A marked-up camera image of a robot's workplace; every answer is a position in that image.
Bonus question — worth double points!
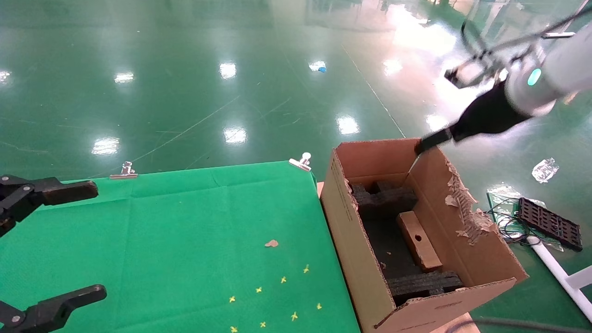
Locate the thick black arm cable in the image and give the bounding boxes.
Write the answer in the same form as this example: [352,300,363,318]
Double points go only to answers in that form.
[460,7,592,63]

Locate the silver binder clip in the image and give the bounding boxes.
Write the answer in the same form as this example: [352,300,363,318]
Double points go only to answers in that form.
[289,153,312,172]
[110,162,138,179]

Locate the white pipe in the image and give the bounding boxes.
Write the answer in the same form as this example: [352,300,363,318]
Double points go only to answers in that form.
[527,236,592,322]

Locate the thin black wires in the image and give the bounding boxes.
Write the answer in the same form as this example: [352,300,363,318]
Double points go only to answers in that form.
[489,203,533,244]

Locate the large open cardboard carton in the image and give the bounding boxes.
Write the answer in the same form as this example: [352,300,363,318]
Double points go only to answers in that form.
[320,138,529,333]

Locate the green table cloth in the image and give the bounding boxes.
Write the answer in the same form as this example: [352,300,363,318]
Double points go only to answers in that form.
[0,160,361,333]

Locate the black perforated tray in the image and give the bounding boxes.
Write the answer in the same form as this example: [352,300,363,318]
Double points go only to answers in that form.
[517,197,583,253]

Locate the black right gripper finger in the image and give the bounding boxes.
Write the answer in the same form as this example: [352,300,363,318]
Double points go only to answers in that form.
[414,129,453,155]

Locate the crumpled clear plastic wrapper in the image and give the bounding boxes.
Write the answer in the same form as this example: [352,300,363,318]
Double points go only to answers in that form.
[532,158,559,183]

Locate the small wooden block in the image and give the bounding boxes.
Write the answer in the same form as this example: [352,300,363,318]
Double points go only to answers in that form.
[397,211,443,272]

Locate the clear plastic bag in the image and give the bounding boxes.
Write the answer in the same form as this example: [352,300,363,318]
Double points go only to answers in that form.
[487,185,566,253]

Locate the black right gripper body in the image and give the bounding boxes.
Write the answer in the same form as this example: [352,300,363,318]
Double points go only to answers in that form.
[451,82,530,142]

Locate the black foam insert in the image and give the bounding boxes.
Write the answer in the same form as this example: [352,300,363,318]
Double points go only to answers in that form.
[388,271,464,306]
[349,180,418,219]

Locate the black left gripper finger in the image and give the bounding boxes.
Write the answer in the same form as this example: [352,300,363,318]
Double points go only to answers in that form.
[0,175,99,237]
[0,284,107,333]

